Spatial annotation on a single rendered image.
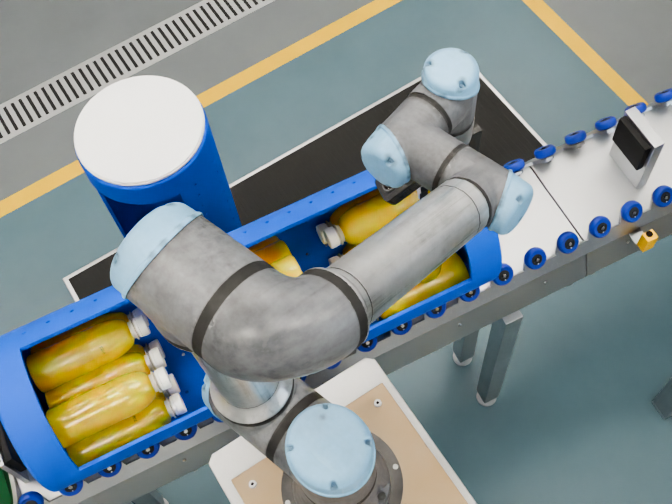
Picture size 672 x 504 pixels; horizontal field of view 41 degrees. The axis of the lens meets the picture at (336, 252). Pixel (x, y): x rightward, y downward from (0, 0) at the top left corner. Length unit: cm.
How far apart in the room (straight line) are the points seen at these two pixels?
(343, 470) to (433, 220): 38
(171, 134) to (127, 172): 12
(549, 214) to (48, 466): 108
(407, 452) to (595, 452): 132
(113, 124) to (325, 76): 143
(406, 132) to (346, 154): 175
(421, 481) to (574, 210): 74
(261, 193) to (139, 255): 196
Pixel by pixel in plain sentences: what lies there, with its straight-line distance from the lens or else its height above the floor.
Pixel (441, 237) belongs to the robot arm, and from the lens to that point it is 102.
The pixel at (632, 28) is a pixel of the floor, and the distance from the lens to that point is 350.
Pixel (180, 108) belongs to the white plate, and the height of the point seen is 104.
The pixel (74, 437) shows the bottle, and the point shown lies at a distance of 160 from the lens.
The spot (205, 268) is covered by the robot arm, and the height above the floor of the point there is 180.
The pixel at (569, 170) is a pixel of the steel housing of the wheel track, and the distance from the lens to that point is 198.
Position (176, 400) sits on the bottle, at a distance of 163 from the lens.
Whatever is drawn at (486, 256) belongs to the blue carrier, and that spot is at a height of 115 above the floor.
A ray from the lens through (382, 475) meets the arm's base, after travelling 139.
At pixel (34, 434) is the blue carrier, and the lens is 153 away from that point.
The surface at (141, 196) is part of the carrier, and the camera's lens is 191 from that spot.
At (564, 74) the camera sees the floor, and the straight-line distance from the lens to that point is 332.
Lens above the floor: 257
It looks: 63 degrees down
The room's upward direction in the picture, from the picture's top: 8 degrees counter-clockwise
